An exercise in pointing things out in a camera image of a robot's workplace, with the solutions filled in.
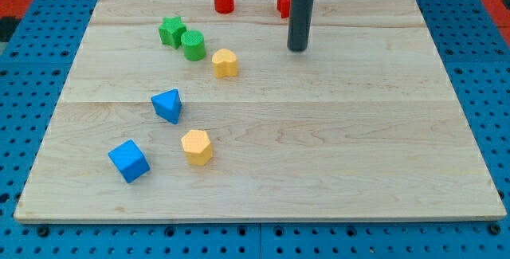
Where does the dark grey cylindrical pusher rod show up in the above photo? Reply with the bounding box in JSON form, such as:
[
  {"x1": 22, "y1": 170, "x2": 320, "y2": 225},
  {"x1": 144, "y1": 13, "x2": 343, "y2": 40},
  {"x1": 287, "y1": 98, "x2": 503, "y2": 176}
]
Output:
[{"x1": 287, "y1": 0, "x2": 314, "y2": 52}]

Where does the yellow heart block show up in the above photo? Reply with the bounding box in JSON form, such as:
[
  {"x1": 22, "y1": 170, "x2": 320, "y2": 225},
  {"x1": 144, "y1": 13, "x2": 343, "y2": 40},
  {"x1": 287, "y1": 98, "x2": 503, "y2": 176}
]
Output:
[{"x1": 212, "y1": 49, "x2": 238, "y2": 78}]

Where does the red block behind rod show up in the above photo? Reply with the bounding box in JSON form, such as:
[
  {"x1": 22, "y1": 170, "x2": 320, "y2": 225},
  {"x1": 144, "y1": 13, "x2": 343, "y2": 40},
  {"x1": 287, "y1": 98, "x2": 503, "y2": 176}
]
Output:
[{"x1": 277, "y1": 0, "x2": 292, "y2": 18}]

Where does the green cylinder block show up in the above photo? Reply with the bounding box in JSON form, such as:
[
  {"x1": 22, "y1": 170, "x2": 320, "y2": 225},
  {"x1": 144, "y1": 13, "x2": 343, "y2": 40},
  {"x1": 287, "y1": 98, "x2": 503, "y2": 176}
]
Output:
[{"x1": 181, "y1": 30, "x2": 206, "y2": 61}]

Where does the green star block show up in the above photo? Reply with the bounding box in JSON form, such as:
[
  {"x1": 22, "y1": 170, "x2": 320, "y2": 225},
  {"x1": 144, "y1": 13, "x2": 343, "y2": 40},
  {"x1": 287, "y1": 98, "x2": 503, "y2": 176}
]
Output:
[{"x1": 159, "y1": 16, "x2": 187, "y2": 49}]

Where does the blue triangle block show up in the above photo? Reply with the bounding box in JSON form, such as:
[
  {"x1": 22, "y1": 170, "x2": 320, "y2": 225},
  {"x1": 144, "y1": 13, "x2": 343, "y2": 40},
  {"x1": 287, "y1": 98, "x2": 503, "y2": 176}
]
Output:
[{"x1": 151, "y1": 88, "x2": 182, "y2": 124}]

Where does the light wooden board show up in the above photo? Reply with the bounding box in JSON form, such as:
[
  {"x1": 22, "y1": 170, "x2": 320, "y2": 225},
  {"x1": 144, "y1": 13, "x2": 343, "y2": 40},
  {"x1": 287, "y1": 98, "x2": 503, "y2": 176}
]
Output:
[{"x1": 14, "y1": 0, "x2": 507, "y2": 224}]

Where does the yellow hexagon block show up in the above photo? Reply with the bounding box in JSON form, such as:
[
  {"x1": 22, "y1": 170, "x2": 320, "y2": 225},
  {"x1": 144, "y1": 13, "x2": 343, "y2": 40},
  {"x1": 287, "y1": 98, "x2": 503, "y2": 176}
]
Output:
[{"x1": 181, "y1": 130, "x2": 213, "y2": 166}]

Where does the blue cube block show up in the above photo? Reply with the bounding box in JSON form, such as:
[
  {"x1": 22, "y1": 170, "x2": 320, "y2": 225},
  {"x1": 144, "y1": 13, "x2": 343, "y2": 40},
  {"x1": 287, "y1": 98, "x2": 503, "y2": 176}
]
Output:
[{"x1": 108, "y1": 139, "x2": 151, "y2": 183}]

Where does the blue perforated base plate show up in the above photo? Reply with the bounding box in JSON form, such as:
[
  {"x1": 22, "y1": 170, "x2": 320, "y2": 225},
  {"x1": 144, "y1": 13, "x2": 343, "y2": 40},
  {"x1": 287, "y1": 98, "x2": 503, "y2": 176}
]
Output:
[{"x1": 1, "y1": 0, "x2": 509, "y2": 258}]

